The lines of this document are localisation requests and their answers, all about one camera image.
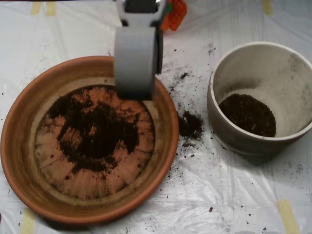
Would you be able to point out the grey gripper black servo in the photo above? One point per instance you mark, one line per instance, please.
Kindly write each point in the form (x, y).
(134, 64)

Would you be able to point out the dark soil pile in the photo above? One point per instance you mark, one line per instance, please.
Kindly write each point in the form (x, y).
(102, 136)

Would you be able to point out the green orange robot arm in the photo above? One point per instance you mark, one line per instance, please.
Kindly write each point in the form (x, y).
(175, 15)

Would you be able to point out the terracotta plant saucer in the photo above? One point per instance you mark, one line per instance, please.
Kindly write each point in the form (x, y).
(165, 136)

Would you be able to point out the spilled dark soil heap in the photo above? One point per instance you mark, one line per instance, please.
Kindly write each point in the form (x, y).
(190, 126)

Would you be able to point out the dark soil in pot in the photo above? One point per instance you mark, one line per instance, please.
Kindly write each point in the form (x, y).
(246, 117)

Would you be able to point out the white ceramic pot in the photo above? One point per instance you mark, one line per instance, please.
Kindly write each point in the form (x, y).
(243, 146)

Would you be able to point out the beige masking tape strip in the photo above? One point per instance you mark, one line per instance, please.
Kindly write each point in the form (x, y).
(28, 224)
(36, 7)
(51, 8)
(288, 217)
(267, 6)

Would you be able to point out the clear white plastic sheet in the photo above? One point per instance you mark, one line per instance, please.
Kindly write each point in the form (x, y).
(243, 182)

